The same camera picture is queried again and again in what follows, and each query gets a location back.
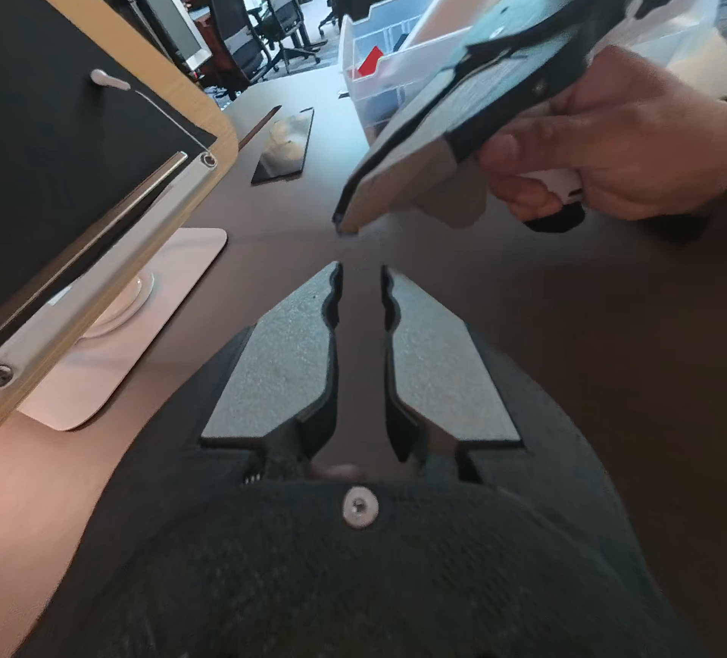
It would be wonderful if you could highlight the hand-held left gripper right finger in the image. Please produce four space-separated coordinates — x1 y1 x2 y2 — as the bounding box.
381 265 523 463

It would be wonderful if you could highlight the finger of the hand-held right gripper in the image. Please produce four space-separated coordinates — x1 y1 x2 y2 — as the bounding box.
396 157 489 231
334 57 510 235

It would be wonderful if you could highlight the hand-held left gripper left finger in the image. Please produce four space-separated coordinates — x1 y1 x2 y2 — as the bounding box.
200 261 345 463

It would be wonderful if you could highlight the clear plastic bin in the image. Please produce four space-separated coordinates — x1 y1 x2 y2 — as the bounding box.
339 0 475 144

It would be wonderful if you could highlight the person's right hand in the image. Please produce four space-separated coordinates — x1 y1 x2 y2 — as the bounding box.
476 43 727 222

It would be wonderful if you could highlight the black smartphone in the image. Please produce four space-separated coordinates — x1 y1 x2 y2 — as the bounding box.
251 107 315 185

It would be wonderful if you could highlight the white stand base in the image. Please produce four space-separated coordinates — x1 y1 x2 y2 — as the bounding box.
17 227 228 431

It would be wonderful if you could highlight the wood-edged black board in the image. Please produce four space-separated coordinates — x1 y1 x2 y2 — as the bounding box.
0 0 239 426

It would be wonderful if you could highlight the white-tipped wire holder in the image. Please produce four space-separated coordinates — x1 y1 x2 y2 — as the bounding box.
90 69 218 168

